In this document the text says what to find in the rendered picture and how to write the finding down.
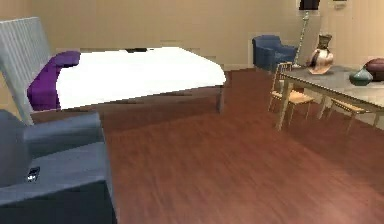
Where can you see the white and brown vase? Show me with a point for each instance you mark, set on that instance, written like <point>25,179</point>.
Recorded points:
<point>321,56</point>

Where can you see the purple pillow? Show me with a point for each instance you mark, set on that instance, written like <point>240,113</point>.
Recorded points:
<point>46,81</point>

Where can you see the white wall fixture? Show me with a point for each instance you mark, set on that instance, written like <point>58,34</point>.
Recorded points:
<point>339,4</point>

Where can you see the blue armchair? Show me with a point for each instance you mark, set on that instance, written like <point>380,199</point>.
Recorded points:
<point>270,51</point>

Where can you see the white bed with grey headboard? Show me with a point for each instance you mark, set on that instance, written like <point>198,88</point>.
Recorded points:
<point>140,75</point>

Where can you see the dark red bowl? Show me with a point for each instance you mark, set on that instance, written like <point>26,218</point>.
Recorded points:
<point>376,68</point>

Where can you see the green round vase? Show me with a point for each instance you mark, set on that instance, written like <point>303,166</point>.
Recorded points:
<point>360,77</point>

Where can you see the floor lamp with black shade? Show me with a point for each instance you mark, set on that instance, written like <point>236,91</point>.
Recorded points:
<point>304,30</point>

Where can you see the small black flat object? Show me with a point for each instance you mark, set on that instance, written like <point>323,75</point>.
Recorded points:
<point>136,50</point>

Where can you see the pale wooden chair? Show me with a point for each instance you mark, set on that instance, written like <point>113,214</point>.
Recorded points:
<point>293,95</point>
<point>346,108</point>

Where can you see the grey table with pale legs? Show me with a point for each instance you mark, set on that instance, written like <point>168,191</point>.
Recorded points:
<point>333,85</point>

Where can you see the grey-blue armchair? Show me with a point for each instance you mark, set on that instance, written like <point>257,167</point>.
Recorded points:
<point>60,166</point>

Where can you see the small black remote control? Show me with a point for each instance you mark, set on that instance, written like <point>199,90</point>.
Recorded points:
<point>33,173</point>

